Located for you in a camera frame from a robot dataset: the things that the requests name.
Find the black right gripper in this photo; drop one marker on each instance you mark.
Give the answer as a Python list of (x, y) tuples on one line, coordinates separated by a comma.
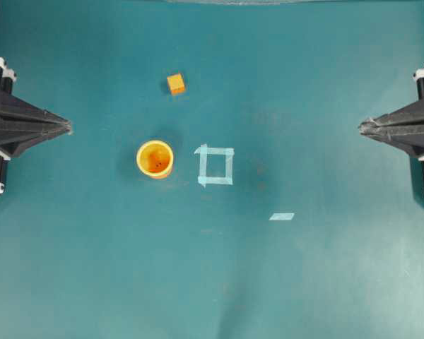
[(398, 128)]

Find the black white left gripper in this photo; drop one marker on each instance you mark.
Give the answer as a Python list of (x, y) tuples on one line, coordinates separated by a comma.
[(15, 139)]

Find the orange cube block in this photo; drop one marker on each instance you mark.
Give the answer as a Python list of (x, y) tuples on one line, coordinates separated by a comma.
[(176, 84)]

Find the yellow orange plastic cup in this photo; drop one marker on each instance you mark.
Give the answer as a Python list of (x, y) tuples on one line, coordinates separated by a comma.
[(155, 159)]

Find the small light blue tape strip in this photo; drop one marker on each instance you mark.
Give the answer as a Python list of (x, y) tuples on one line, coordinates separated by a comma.
[(282, 217)]

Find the light blue tape square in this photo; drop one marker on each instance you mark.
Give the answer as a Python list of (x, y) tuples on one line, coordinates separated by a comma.
[(215, 165)]

